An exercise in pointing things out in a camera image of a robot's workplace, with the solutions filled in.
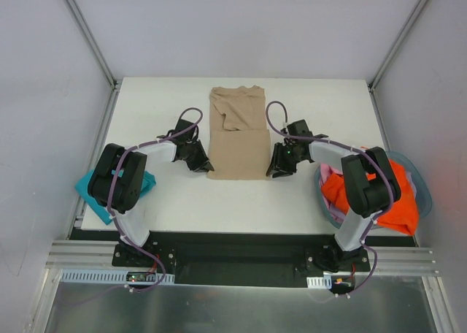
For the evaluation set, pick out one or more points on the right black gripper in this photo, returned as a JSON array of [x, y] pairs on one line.
[[282, 158]]

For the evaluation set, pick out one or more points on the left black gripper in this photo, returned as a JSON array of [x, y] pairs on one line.
[[193, 155]]

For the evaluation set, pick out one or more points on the beige t shirt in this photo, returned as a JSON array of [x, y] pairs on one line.
[[240, 143]]

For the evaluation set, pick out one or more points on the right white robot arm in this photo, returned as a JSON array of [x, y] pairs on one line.
[[370, 184]]

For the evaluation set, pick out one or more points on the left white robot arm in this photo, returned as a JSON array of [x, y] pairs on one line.
[[116, 182]]

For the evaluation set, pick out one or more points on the pink t shirt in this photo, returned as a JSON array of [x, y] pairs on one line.
[[325, 173]]

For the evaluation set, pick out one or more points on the lavender t shirt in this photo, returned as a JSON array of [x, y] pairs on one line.
[[403, 216]]

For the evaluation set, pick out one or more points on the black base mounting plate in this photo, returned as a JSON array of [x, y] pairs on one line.
[[223, 259]]

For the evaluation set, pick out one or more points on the orange t shirt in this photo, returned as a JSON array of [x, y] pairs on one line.
[[401, 201]]

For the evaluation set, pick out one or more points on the translucent blue laundry basket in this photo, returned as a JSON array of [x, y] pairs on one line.
[[423, 187]]

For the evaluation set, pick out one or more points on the left aluminium frame post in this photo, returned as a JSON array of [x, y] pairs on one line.
[[91, 42]]

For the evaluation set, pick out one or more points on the aluminium frame post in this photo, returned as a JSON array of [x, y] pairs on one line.
[[410, 22], [91, 42]]

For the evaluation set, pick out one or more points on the right white cable duct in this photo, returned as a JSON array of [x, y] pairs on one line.
[[324, 282]]

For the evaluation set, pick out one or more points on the white cable duct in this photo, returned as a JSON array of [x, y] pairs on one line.
[[324, 282], [115, 277]]

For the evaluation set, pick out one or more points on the aluminium front rail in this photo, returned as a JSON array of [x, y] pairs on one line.
[[392, 261]]

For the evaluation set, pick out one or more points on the left white cable duct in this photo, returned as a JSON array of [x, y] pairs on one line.
[[115, 277]]

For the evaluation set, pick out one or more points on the right aluminium frame post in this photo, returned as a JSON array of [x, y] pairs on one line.
[[410, 22]]

